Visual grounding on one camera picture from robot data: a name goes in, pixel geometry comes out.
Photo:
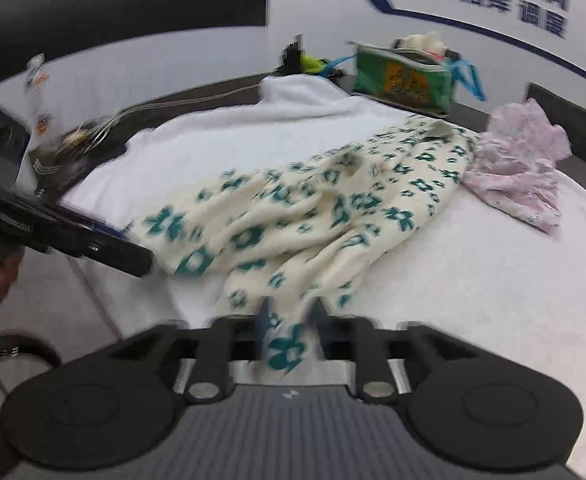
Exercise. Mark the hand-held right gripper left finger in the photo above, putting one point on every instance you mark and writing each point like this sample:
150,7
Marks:
264,322

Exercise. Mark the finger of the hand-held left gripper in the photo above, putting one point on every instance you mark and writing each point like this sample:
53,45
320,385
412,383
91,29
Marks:
123,257
105,228

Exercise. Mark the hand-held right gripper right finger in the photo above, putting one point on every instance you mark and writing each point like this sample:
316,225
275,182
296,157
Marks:
323,332

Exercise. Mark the cream green-flowered garment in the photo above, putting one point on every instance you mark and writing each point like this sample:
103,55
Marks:
298,210

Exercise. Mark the clear plastic bag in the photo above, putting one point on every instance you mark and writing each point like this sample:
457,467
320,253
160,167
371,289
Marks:
40,110

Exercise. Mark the black curved band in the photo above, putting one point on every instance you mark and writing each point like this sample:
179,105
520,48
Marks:
38,347

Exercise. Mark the white towel blanket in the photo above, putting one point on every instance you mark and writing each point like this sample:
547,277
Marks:
473,285

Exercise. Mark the black walkie-talkie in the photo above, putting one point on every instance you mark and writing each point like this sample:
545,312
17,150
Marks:
293,57

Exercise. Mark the pink floral garment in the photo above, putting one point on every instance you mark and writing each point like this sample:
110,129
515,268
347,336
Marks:
518,170

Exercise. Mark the yellow-green cloth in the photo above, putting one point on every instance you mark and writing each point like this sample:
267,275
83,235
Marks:
314,63

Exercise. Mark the white crumpled cloth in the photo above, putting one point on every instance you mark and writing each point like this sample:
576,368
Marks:
418,42

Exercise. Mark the black office chair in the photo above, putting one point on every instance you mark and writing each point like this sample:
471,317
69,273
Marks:
568,120

